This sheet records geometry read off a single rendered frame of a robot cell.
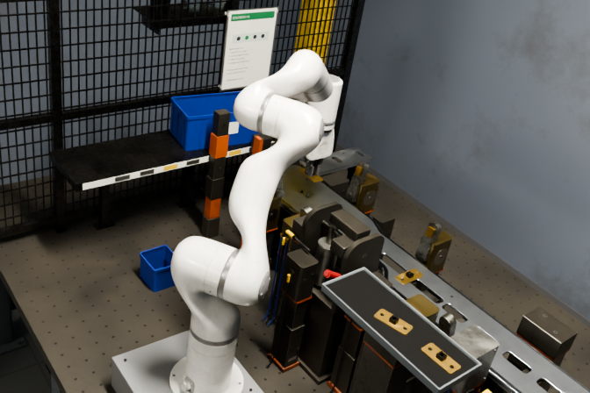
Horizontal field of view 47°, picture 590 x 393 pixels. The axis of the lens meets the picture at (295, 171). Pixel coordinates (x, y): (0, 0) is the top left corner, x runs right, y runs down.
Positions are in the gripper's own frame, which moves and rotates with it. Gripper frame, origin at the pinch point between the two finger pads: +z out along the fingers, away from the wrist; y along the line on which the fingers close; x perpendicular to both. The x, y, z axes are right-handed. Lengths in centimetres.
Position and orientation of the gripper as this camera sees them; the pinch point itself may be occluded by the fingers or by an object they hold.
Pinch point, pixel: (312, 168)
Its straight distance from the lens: 217.1
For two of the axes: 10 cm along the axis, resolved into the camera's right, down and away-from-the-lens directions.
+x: -6.1, -4.7, 6.4
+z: -1.5, 8.6, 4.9
